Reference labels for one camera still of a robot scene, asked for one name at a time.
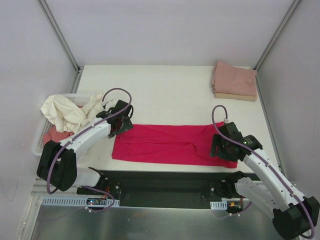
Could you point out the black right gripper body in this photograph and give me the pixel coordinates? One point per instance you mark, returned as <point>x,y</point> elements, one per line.
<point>219,147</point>

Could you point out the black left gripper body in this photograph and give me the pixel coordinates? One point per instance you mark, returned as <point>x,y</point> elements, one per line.
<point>124,125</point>

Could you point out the magenta t shirt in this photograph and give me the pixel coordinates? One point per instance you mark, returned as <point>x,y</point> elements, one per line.
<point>169,144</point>

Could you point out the cream white t shirt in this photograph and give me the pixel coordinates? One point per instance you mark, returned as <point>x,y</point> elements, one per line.
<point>66,116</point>

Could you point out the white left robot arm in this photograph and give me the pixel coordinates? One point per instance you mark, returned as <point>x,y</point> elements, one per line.
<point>58,164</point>

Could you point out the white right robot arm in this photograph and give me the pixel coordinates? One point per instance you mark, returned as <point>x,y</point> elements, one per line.
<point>291,212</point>

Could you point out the white plastic laundry basket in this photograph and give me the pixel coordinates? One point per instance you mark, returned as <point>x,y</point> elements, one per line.
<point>45,125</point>

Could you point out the folded tan t shirt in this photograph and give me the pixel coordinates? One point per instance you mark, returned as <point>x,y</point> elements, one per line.
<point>247,98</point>

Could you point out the folded pink t shirt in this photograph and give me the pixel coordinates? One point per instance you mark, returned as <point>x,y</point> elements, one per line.
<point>231,80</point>

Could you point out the dusty red t shirt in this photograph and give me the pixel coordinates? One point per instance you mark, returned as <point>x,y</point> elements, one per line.
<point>54,135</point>

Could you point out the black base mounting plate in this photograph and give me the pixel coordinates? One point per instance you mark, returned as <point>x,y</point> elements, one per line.
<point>156,189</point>

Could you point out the right slotted cable duct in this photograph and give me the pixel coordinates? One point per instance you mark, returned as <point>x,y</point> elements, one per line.
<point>219,205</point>

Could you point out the slotted cable duct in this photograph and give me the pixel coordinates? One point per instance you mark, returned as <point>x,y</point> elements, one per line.
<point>65,201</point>
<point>219,205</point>

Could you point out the left slotted cable duct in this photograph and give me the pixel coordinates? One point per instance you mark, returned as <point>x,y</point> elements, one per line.
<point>65,201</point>

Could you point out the right aluminium frame post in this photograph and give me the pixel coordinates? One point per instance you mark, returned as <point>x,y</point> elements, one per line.
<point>278,31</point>

